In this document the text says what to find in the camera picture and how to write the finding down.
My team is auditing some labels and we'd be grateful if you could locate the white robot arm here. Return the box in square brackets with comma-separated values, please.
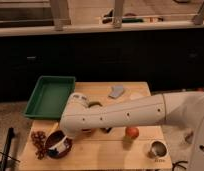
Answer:
[60, 91, 204, 171]

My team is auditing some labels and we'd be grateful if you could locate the white dish brush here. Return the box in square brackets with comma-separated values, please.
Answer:
[48, 137, 70, 157]

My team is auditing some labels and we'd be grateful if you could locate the black stand left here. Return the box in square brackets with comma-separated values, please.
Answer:
[0, 127, 15, 171]

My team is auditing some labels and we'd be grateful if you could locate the green chili pepper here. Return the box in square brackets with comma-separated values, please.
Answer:
[88, 101, 103, 108]

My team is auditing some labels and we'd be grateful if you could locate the metal cup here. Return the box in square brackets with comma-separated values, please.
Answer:
[148, 141, 167, 159]

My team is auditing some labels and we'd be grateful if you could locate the green plastic tray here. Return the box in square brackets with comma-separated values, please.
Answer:
[24, 76, 76, 120]

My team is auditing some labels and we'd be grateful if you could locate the purple bowl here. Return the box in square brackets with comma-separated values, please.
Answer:
[45, 130, 72, 159]

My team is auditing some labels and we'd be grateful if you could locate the brown grape bunch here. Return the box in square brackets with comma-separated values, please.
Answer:
[31, 131, 46, 160]

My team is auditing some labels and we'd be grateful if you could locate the red apple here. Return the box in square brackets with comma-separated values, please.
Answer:
[124, 127, 139, 143]

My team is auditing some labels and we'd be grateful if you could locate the orange plate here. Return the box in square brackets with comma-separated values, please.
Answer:
[81, 129, 94, 133]

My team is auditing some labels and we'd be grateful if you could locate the grey blue cloth piece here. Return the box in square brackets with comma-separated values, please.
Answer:
[109, 85, 125, 99]

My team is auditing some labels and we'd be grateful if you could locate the white paper cup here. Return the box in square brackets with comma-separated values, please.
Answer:
[130, 93, 144, 100]

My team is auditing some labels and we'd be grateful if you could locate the wooden block eraser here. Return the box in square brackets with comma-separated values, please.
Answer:
[101, 127, 112, 133]

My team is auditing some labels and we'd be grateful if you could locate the black cable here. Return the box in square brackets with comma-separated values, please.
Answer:
[171, 160, 189, 171]

